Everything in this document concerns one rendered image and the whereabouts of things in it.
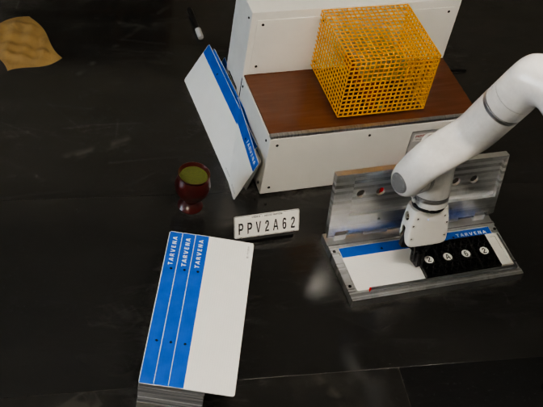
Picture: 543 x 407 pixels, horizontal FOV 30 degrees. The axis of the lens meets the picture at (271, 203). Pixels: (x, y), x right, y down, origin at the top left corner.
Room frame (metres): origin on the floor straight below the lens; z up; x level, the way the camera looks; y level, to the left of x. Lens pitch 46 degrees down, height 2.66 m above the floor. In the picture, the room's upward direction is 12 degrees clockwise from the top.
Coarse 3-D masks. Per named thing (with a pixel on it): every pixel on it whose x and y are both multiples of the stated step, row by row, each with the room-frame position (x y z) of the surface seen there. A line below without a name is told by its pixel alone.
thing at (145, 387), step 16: (176, 240) 1.46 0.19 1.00; (176, 256) 1.41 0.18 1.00; (160, 288) 1.32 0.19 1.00; (160, 304) 1.28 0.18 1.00; (160, 320) 1.24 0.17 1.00; (160, 336) 1.20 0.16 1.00; (144, 368) 1.12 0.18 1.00; (144, 384) 1.08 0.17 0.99; (144, 400) 1.08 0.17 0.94; (160, 400) 1.09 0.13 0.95; (176, 400) 1.09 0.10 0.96; (192, 400) 1.09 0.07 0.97
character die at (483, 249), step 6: (474, 240) 1.71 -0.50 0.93; (480, 240) 1.72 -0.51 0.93; (486, 240) 1.72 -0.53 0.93; (474, 246) 1.70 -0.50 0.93; (480, 246) 1.69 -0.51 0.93; (486, 246) 1.70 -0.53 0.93; (480, 252) 1.68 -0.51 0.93; (486, 252) 1.68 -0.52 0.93; (492, 252) 1.69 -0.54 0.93; (480, 258) 1.65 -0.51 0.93; (486, 258) 1.66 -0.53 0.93; (492, 258) 1.67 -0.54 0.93; (498, 258) 1.67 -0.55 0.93; (486, 264) 1.64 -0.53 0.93; (492, 264) 1.65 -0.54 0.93; (498, 264) 1.65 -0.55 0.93
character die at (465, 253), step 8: (448, 240) 1.69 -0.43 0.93; (456, 240) 1.70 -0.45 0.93; (464, 240) 1.71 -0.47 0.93; (456, 248) 1.68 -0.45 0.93; (464, 248) 1.68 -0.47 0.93; (472, 248) 1.68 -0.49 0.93; (464, 256) 1.65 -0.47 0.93; (472, 256) 1.66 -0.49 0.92; (464, 264) 1.63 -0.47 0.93; (472, 264) 1.63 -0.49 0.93; (480, 264) 1.64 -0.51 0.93
